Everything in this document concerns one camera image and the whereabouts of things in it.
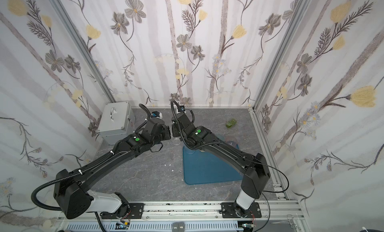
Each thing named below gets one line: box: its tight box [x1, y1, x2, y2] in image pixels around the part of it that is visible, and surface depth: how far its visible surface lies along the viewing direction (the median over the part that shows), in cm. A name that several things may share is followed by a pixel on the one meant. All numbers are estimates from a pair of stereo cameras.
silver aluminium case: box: [98, 101, 135, 145], surface depth 94 cm
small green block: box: [226, 119, 237, 128], surface depth 111 cm
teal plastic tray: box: [183, 146, 243, 185], surface depth 90 cm
